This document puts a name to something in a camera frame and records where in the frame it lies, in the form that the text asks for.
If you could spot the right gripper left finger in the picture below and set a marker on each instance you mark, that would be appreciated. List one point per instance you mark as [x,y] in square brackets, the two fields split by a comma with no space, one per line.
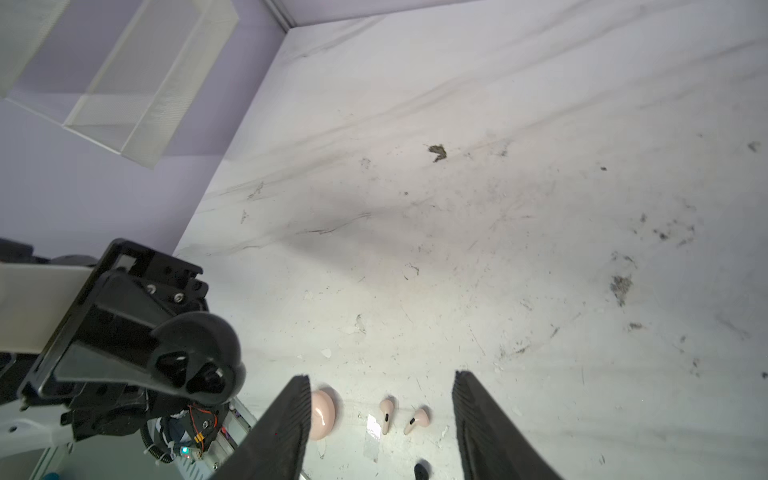
[275,447]

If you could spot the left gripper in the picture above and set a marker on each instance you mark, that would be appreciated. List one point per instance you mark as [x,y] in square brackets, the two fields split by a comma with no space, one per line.
[114,361]

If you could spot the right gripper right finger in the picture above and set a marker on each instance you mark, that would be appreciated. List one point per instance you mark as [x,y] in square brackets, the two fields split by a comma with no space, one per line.
[490,445]

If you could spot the black earbud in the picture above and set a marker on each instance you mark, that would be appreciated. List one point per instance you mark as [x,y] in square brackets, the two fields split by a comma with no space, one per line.
[422,470]

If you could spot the black earbud charging case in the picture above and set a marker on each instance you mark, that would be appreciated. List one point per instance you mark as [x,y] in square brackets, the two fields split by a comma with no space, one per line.
[197,356]

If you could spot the pink earbud right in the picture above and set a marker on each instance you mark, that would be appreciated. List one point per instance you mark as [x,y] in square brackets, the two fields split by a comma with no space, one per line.
[420,418]

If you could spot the pink earbud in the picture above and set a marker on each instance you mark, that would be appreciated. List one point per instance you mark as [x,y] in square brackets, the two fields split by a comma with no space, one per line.
[420,418]
[387,407]

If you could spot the pink earbud left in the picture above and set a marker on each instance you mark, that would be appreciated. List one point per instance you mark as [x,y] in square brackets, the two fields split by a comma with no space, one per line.
[387,407]

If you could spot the lower white mesh shelf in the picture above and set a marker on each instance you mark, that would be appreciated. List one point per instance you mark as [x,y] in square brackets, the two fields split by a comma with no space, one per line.
[140,94]

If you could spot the white mesh shelf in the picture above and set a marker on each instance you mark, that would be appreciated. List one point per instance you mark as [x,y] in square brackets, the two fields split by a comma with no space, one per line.
[140,94]
[25,24]

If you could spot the small dark debris piece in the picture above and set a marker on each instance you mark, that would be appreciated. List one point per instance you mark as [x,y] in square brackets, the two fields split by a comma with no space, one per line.
[438,151]

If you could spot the upper white mesh shelf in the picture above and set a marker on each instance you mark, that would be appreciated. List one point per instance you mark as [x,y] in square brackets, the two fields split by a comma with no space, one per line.
[25,24]

